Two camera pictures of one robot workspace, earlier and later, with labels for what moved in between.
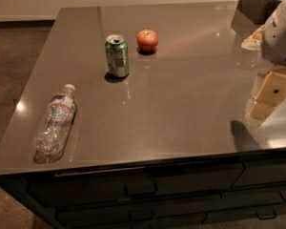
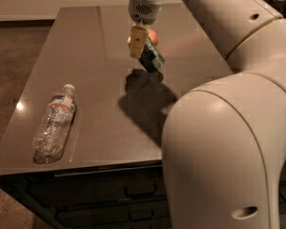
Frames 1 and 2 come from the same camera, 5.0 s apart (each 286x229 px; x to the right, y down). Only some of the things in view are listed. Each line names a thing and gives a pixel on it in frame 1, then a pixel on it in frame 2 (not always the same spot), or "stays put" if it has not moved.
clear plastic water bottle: x=55 y=127 stays put
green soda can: x=116 y=54 → x=151 y=57
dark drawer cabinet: x=185 y=193 stays put
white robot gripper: x=280 y=40 → x=145 y=10
